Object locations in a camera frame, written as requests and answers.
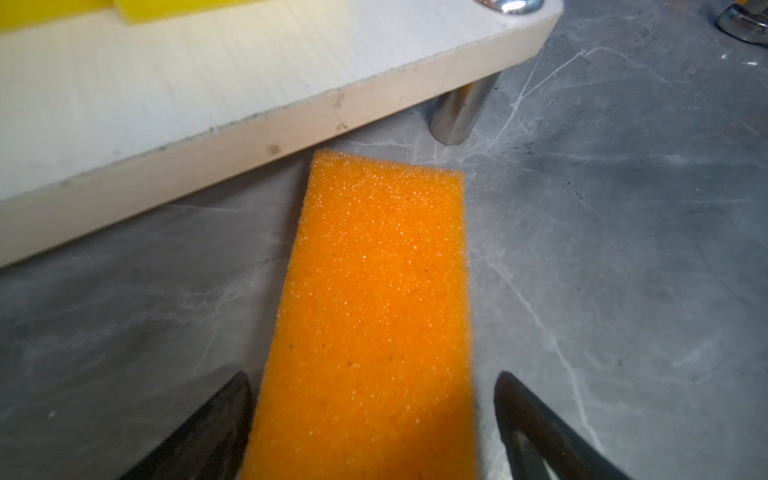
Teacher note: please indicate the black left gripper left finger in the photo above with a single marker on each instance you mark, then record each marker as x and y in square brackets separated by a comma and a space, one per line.
[208, 445]

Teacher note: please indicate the orange sponge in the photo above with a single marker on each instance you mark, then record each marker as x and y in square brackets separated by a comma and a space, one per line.
[369, 374]

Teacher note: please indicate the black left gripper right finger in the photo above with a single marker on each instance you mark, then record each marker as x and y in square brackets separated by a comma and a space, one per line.
[538, 441]

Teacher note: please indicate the white two-tier shelf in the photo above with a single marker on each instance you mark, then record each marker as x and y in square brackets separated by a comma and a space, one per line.
[101, 120]

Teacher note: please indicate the yellow sponge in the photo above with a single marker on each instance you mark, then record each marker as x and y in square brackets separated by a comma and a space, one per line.
[141, 11]
[17, 14]

